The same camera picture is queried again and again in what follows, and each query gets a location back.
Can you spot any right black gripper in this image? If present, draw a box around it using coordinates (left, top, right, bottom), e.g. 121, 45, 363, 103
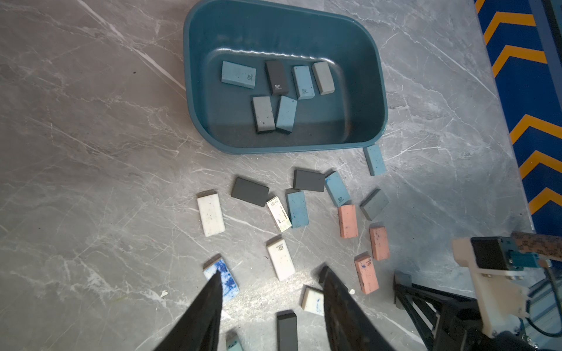
394, 282, 545, 351

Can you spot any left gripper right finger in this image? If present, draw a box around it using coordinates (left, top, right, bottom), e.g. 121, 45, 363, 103
319, 266, 393, 350

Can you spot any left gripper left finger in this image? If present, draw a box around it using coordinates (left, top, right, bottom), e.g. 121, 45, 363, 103
155, 271, 222, 351

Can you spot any teal eraser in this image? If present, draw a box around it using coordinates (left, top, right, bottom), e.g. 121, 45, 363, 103
226, 334, 244, 351

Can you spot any white blue stained eraser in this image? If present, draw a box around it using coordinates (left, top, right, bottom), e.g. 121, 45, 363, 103
203, 255, 240, 304

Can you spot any black eraser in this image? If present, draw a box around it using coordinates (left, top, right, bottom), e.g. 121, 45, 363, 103
277, 310, 299, 351
265, 60, 289, 95

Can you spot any white eraser low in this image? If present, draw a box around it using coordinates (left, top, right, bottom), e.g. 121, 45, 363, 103
301, 286, 324, 317

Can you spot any black eraser bottom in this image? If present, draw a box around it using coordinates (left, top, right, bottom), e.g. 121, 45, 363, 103
277, 310, 299, 351

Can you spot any pink eraser low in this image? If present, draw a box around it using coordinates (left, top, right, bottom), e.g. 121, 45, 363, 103
354, 252, 379, 295

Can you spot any white eraser 4B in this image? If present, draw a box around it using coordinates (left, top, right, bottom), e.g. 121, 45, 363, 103
266, 237, 296, 281

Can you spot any pink eraser right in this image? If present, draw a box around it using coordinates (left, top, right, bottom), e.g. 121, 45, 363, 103
370, 227, 390, 260

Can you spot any pink eraser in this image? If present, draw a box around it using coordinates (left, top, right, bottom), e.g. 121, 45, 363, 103
370, 227, 390, 260
338, 204, 359, 238

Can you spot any pink eraser upper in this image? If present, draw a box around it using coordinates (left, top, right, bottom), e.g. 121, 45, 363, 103
338, 204, 359, 238

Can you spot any white eraser upper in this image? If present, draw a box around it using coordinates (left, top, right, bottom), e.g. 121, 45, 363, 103
197, 190, 225, 237

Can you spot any blue eraser beside dark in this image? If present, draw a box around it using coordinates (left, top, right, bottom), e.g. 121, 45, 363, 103
325, 171, 351, 207

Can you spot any white sleeved eraser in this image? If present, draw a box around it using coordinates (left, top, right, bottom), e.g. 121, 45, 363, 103
266, 196, 292, 233

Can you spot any dark grey eraser upper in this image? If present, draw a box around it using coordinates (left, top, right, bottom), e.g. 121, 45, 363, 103
231, 177, 269, 207

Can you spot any dark grey eraser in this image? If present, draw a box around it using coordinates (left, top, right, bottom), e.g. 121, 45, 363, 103
231, 177, 269, 207
294, 169, 325, 192

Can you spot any teal plastic storage box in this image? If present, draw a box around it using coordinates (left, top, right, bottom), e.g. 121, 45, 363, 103
183, 1, 388, 154

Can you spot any brown tape roll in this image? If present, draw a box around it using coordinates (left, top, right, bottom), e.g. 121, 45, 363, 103
511, 232, 562, 262

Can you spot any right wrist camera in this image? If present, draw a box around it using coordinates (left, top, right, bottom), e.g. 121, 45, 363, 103
452, 236, 552, 339

